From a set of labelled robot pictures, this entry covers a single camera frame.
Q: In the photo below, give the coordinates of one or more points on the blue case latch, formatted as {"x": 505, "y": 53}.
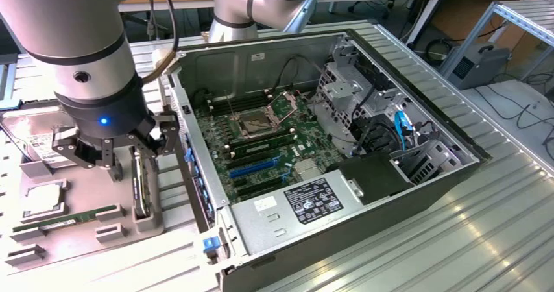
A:
{"x": 211, "y": 243}

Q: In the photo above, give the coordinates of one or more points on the CPU socket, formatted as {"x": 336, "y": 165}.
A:
{"x": 253, "y": 123}

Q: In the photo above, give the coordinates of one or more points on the blue card retention clip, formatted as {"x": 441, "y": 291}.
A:
{"x": 187, "y": 155}

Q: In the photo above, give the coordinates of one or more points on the blue expansion slot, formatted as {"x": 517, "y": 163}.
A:
{"x": 255, "y": 168}

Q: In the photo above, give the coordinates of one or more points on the silver CPU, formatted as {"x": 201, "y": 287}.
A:
{"x": 43, "y": 199}

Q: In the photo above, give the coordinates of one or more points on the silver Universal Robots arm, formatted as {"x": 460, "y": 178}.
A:
{"x": 65, "y": 29}

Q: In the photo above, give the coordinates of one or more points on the RAM slot black latches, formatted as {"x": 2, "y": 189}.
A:
{"x": 269, "y": 132}
{"x": 238, "y": 106}
{"x": 238, "y": 99}

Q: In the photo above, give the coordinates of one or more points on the black plastic shroud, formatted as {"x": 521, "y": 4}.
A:
{"x": 373, "y": 178}

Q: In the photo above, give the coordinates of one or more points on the green motherboard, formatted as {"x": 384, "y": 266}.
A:
{"x": 316, "y": 136}

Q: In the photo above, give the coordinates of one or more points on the perforated metal drive cage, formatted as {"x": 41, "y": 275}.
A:
{"x": 338, "y": 116}

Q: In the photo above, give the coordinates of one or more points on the silver chipset heatsink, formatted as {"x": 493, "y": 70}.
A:
{"x": 307, "y": 169}

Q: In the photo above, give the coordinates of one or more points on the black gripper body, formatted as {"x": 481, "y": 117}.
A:
{"x": 105, "y": 110}

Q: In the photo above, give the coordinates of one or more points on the green RAM stick white label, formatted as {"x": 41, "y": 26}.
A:
{"x": 65, "y": 220}

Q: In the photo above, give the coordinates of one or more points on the thin metal locking lever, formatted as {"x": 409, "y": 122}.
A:
{"x": 230, "y": 105}

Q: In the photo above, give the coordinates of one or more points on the slotted metal disk bay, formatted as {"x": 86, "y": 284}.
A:
{"x": 450, "y": 152}

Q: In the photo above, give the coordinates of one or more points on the blue disk carrier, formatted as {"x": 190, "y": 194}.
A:
{"x": 8, "y": 104}

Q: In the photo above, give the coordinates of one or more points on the grey parts rack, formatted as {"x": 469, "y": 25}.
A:
{"x": 87, "y": 201}

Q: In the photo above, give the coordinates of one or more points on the aluminium profile frame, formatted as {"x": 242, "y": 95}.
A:
{"x": 524, "y": 17}

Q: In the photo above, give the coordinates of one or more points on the silver power supply unit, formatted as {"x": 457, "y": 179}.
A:
{"x": 269, "y": 230}

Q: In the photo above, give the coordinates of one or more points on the RAM slot white latches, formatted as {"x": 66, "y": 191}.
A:
{"x": 269, "y": 136}
{"x": 238, "y": 102}
{"x": 238, "y": 96}

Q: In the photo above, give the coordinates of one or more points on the graphics card with metal bracket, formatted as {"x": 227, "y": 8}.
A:
{"x": 141, "y": 188}

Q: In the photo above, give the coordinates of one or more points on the open black PC case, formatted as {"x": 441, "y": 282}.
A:
{"x": 389, "y": 233}

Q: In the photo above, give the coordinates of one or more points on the silver hard disk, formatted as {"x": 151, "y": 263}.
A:
{"x": 22, "y": 129}

